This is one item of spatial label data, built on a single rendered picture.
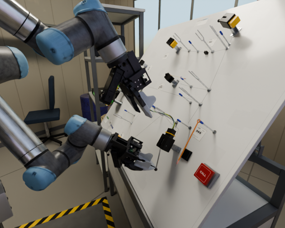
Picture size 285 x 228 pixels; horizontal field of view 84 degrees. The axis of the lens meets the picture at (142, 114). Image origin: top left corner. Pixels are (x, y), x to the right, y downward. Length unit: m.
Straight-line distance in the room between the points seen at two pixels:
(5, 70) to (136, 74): 0.44
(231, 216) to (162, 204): 0.35
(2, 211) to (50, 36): 0.49
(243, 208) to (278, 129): 1.87
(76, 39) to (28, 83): 3.10
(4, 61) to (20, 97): 2.81
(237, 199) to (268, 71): 0.62
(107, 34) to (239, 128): 0.49
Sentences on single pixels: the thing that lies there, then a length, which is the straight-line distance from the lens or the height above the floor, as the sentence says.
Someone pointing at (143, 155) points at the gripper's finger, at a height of 1.10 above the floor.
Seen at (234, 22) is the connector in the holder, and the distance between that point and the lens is 0.83.
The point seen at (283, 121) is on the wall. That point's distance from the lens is 2.69.
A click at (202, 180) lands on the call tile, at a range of 0.57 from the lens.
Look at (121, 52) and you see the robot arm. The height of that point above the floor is 1.48.
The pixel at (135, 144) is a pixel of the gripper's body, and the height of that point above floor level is 1.17.
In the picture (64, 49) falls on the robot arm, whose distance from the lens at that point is 0.42.
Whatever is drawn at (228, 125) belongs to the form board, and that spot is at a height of 1.24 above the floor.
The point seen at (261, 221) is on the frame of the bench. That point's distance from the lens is 0.98.
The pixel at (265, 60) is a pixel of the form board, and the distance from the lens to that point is 0.72.
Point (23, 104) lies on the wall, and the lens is 3.54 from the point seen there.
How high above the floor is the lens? 1.47
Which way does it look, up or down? 20 degrees down
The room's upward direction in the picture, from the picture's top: straight up
